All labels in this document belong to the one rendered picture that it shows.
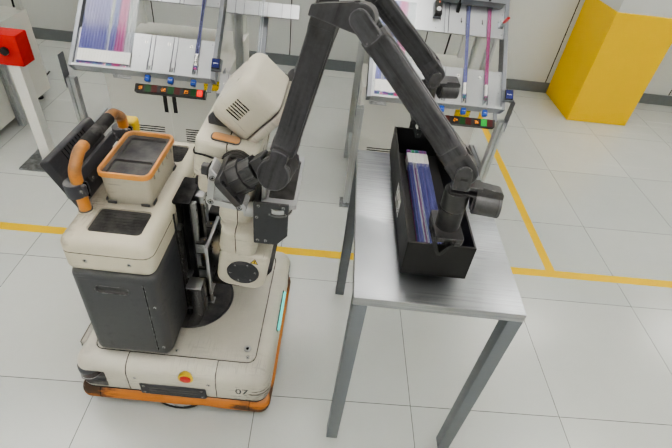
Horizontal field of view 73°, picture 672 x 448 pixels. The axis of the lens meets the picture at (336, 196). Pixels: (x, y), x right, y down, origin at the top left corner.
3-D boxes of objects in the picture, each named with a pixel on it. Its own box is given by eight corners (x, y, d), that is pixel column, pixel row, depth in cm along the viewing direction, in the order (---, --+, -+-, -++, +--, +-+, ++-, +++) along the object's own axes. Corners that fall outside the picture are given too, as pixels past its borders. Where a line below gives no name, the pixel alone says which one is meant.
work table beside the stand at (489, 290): (326, 437, 165) (353, 297, 116) (335, 287, 220) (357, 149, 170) (447, 449, 166) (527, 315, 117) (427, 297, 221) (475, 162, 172)
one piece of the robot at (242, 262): (176, 302, 146) (183, 145, 109) (208, 223, 176) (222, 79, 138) (257, 317, 149) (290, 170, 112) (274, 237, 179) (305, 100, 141)
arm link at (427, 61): (347, -32, 120) (351, -12, 113) (364, -47, 117) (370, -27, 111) (426, 70, 148) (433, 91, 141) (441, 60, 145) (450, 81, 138)
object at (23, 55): (61, 173, 266) (16, 42, 217) (19, 169, 265) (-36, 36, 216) (80, 151, 285) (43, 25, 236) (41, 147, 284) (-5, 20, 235)
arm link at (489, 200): (455, 152, 103) (458, 166, 95) (507, 160, 102) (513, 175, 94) (444, 198, 108) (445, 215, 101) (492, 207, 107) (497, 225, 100)
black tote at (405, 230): (389, 153, 163) (394, 126, 156) (436, 158, 164) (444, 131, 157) (399, 272, 118) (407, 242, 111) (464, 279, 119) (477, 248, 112)
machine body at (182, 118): (233, 164, 291) (228, 72, 252) (122, 153, 287) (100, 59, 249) (250, 115, 341) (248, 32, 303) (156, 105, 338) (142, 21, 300)
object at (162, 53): (211, 79, 225) (210, 77, 222) (75, 65, 222) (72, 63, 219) (216, 43, 227) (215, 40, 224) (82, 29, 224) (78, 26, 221)
